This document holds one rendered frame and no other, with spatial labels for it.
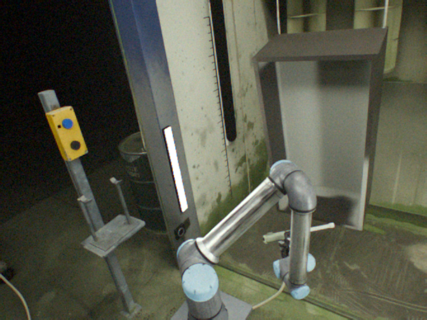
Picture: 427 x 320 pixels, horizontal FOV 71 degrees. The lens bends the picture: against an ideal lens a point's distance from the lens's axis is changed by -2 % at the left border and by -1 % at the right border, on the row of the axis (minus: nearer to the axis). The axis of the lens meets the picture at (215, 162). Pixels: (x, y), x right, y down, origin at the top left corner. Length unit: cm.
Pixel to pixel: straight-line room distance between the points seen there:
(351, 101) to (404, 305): 136
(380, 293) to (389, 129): 141
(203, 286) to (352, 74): 142
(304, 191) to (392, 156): 185
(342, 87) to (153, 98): 113
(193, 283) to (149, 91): 109
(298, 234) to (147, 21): 134
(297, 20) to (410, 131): 136
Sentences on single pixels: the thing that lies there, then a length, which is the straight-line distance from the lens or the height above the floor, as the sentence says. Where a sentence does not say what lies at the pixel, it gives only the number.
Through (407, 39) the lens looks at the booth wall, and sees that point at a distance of 313.
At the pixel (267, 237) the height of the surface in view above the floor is 57.
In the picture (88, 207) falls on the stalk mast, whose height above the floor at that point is 96.
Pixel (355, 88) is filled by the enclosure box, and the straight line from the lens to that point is 203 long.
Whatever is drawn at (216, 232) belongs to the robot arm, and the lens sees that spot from 144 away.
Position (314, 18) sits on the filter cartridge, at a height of 170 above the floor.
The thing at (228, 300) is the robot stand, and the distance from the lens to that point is 161.
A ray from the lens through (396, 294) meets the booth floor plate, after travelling 252.
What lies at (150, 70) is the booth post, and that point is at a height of 162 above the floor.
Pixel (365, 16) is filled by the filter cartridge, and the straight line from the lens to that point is 278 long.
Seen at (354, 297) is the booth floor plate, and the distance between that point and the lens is 243.
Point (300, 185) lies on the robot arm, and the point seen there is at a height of 120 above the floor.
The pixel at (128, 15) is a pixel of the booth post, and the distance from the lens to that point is 183.
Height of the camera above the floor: 190
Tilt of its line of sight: 27 degrees down
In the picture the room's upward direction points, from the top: 8 degrees counter-clockwise
